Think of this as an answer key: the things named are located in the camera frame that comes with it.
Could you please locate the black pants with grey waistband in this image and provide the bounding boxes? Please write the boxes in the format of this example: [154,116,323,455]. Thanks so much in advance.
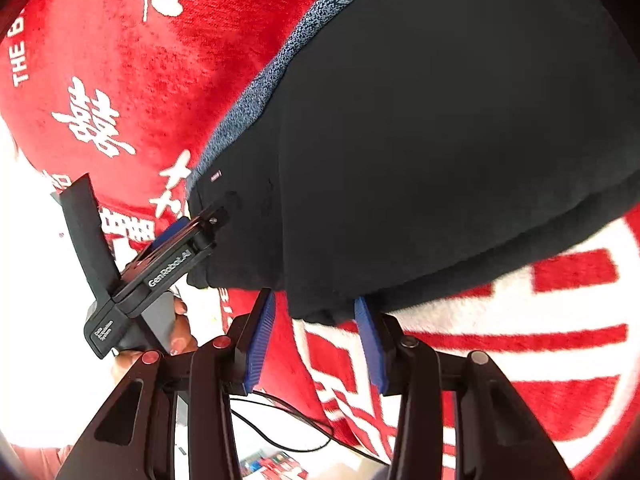
[188,0,639,324]

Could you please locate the person's left hand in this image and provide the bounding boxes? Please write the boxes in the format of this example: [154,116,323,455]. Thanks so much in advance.
[112,297,198,385]

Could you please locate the red blanket with white characters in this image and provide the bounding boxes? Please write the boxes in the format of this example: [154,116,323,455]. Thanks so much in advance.
[1,0,639,479]

